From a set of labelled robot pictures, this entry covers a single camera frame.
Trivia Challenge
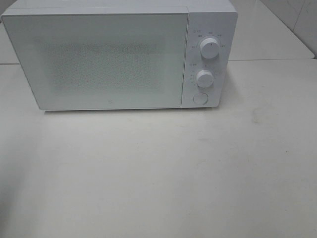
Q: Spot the round white door release button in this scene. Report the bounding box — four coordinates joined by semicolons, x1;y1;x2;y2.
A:
193;93;208;105

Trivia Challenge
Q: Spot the white microwave oven body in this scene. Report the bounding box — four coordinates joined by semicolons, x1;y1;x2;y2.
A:
1;0;238;110

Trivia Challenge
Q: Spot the white timer knob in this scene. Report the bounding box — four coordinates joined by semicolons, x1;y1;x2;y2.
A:
195;70;214;88

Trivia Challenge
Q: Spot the white upper power knob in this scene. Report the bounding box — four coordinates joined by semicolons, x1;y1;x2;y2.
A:
199;36;220;59

